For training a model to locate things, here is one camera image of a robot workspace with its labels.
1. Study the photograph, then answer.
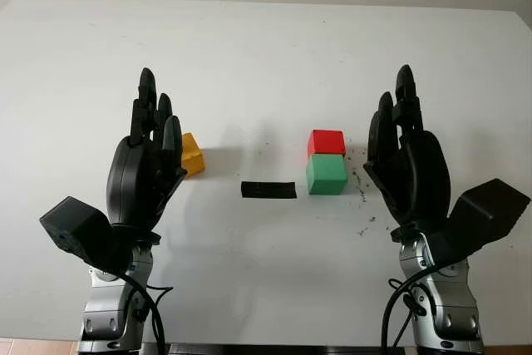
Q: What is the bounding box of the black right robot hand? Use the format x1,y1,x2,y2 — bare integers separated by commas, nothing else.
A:
362,64,453,235

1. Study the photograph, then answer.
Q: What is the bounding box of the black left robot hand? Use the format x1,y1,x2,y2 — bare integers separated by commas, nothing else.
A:
106,67,188,244

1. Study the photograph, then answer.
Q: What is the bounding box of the yellow block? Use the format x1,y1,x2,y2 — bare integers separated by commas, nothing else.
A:
180,132,207,180

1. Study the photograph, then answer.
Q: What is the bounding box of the green block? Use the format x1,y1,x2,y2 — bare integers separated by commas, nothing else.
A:
305,154,347,196

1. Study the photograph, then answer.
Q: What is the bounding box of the red block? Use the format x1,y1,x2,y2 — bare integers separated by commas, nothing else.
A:
307,129,347,158

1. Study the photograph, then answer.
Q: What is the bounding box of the black tape mark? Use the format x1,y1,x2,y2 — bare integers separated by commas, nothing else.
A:
240,180,298,200

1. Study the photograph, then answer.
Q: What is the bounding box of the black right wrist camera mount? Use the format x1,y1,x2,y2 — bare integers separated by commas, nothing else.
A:
431,178,532,267

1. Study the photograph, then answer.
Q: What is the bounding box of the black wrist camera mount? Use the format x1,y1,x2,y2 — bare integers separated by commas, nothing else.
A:
431,178,532,267
39,195,121,274

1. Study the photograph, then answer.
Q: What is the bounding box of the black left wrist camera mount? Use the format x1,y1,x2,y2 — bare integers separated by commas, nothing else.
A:
39,195,121,274

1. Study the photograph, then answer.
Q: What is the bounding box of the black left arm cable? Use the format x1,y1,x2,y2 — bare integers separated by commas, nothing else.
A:
111,267,174,355

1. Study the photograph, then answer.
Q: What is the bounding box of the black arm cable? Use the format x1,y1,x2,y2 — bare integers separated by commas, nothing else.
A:
111,267,174,355
382,138,437,355

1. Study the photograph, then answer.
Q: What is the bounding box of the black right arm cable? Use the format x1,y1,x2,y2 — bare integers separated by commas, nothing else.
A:
382,138,437,355

